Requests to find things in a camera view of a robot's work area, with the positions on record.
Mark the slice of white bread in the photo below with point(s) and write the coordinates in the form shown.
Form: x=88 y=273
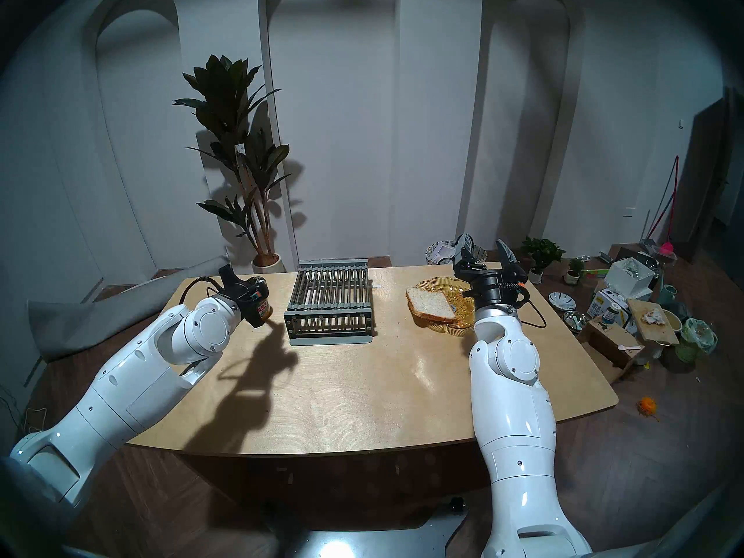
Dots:
x=430 y=304

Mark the crumpled white tissue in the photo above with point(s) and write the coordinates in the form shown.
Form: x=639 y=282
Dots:
x=652 y=315

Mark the white printed card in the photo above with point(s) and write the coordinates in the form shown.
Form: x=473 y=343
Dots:
x=444 y=252

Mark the dark door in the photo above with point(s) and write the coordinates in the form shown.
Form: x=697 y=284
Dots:
x=712 y=173

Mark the small bushy potted plant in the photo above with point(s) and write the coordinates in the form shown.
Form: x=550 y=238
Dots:
x=543 y=251

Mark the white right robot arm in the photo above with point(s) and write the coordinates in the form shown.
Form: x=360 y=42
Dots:
x=517 y=423

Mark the small steel bowl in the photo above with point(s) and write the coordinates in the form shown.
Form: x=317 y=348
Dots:
x=574 y=321

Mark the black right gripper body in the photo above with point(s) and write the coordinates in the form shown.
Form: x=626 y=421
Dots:
x=497 y=286

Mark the amber glass plate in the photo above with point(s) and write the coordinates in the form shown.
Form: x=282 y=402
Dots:
x=442 y=283

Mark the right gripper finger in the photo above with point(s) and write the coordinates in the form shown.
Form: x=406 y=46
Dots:
x=508 y=257
x=465 y=251

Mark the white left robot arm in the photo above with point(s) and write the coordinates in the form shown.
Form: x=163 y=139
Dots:
x=128 y=382

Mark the beige bowl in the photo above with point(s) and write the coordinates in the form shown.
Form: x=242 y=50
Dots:
x=673 y=321

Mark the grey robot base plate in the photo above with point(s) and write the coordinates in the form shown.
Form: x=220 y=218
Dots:
x=360 y=542

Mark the tall potted plant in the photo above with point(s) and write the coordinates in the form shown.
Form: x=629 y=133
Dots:
x=226 y=97

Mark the blue patterned bowl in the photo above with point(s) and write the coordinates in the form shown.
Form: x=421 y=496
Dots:
x=562 y=301

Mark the brown cardboard box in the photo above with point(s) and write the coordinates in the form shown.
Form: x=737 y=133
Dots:
x=610 y=342

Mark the grey slatted cutlery rack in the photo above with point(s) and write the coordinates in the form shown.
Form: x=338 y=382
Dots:
x=328 y=292

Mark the tiny potted plant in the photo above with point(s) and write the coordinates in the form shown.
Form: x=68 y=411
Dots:
x=572 y=278

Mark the white plastic spoon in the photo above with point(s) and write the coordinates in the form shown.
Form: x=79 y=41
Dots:
x=629 y=347

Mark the white open box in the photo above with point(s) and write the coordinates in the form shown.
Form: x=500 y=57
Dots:
x=628 y=283

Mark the pale green cup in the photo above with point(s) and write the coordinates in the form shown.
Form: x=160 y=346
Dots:
x=668 y=295

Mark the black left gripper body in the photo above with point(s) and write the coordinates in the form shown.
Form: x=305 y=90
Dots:
x=253 y=304

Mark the peanut butter jar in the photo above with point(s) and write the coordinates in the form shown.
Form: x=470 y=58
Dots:
x=268 y=313

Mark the white milk carton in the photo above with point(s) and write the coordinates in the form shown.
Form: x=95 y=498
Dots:
x=597 y=304

